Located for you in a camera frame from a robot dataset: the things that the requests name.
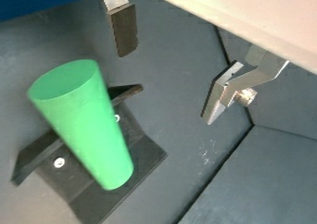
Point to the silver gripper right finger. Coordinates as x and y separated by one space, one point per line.
232 88

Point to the black curved fixture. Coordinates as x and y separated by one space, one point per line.
50 156

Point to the green cylinder peg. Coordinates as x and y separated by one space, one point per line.
71 97

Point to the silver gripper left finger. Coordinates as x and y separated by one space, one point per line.
122 18

